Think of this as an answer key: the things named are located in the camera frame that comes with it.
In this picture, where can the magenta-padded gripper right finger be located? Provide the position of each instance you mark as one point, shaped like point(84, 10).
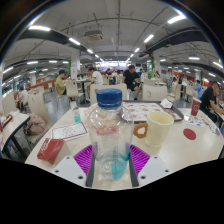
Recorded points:
point(155, 168)

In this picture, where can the small red box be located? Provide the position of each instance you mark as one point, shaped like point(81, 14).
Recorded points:
point(50, 150)

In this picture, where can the flat round red coaster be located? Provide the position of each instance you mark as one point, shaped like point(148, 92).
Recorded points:
point(189, 134)

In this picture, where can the dark tray with printed liner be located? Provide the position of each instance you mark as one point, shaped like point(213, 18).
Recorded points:
point(146, 111)

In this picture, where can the group of ceiling lights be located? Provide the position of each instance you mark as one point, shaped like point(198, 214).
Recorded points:
point(176, 19)

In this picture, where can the cream canteen table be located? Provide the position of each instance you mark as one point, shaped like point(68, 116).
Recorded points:
point(15, 121)

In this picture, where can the red paper cup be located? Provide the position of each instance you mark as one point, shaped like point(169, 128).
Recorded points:
point(195, 106)

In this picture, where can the clear blue-capped water bottle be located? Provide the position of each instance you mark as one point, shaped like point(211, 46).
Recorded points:
point(110, 133)

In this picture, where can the ceiling air conditioner unit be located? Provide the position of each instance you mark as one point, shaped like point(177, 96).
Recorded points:
point(93, 35)

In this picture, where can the pink bag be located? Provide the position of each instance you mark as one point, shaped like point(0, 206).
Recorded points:
point(36, 125)

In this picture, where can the group of cream chairs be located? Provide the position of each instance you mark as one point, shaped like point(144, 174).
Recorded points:
point(174, 91)

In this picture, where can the small clear sanitizer bottle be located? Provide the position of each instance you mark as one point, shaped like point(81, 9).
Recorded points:
point(76, 113)

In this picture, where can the crumpled white napkin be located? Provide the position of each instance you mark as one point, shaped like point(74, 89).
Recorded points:
point(166, 103)

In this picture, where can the white card with red print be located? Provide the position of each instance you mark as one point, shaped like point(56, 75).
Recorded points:
point(68, 131)

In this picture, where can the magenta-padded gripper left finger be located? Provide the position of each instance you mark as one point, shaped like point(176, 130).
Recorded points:
point(68, 168)

